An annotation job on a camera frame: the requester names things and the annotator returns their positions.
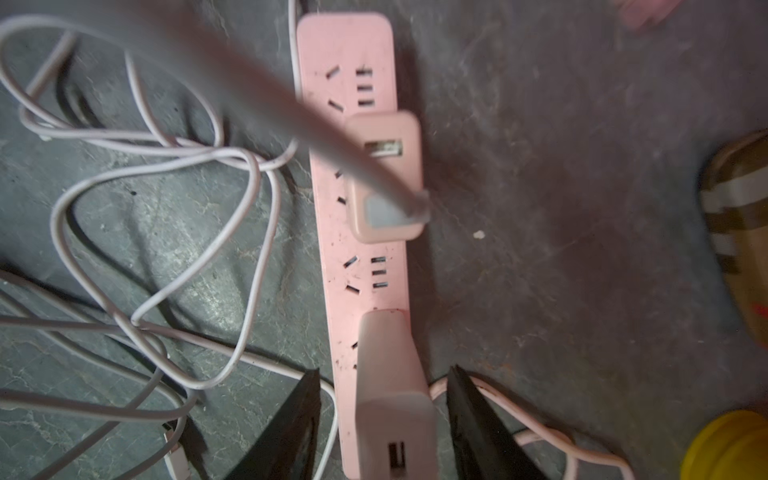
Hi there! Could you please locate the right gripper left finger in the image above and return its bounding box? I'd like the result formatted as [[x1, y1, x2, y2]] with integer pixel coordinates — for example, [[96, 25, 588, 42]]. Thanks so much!
[[226, 370, 321, 479]]

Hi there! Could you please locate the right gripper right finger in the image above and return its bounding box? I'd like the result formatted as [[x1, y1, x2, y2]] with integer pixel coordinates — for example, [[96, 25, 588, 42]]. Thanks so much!
[[446, 366, 545, 479]]

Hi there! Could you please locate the small white square box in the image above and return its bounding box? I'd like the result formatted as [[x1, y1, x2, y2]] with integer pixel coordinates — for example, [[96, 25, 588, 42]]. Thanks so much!
[[355, 310, 438, 479]]

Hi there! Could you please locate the grey thin cable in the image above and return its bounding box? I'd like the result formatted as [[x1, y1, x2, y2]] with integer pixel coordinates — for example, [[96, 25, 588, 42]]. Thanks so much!
[[0, 0, 432, 480]]

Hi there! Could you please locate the pink USB charger adapter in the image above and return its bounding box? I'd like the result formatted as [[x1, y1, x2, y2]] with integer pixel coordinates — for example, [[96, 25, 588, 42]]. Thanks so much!
[[345, 110, 429, 244]]

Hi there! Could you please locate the yellow pen cup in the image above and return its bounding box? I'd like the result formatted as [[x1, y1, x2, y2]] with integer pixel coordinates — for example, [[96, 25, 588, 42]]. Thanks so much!
[[680, 410, 767, 479]]

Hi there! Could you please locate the brown plaid pencil case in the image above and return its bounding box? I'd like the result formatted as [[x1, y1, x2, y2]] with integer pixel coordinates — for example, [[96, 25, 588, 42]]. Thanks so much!
[[698, 130, 767, 347]]

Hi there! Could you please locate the pink power strip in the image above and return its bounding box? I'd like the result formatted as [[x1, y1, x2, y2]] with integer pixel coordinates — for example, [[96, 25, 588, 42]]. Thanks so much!
[[297, 13, 409, 479]]

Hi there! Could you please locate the rainbow highlighter pack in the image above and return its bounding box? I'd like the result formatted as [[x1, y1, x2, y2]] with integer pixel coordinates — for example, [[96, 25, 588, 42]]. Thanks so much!
[[613, 0, 682, 30]]

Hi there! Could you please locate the pink power strip cord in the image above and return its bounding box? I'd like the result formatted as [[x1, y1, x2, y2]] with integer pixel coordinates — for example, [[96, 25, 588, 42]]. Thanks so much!
[[428, 374, 637, 480]]

